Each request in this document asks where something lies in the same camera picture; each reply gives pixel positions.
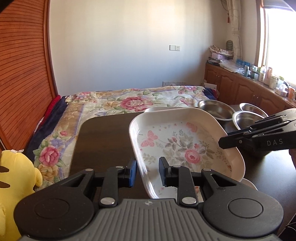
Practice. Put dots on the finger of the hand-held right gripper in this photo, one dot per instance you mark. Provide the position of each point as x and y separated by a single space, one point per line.
231 141
268 120

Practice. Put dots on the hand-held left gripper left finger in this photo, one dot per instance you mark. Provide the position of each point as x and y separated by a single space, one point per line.
133 172

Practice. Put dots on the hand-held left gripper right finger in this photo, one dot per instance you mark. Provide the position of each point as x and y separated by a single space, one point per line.
162 171

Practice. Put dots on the stainless steel bowl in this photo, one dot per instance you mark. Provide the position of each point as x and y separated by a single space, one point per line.
252 109
215 110
242 120

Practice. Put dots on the floral white rectangular plate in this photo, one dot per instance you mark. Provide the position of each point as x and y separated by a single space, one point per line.
185 143

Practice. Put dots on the person's right hand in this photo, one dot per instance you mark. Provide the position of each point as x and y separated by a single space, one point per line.
293 157

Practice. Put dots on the orange cup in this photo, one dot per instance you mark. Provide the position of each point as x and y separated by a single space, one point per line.
291 93

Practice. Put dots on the group of bottles and jars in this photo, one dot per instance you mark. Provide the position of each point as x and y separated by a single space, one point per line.
261 74

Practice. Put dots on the wooden cabinet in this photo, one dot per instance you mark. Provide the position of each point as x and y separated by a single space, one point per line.
235 85

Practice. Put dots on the white paper box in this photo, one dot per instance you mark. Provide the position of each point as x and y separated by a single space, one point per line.
211 85

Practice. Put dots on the clear plastic bags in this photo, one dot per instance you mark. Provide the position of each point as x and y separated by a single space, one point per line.
230 65

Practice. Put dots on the floral bed blanket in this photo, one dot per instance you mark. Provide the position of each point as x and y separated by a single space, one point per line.
104 102

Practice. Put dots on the pile of papers and boxes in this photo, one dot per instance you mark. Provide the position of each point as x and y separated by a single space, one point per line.
220 54

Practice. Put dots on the green woven fan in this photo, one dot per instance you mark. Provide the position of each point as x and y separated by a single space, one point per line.
229 45

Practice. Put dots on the dark blue quilt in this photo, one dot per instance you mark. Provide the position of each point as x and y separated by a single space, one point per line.
48 125

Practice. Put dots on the patterned curtain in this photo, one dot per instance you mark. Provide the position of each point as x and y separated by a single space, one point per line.
235 27

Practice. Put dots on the red curtain tassel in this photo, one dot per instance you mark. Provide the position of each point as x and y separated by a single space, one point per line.
228 18

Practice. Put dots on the yellow plush toy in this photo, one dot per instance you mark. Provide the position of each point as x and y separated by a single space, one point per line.
16 176

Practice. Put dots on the wooden slatted headboard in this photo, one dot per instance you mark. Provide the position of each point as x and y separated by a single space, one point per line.
23 69

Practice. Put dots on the wall socket strip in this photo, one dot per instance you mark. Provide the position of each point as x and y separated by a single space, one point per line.
174 83

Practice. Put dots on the white wall switch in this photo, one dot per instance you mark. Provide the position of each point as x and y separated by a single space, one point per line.
175 48

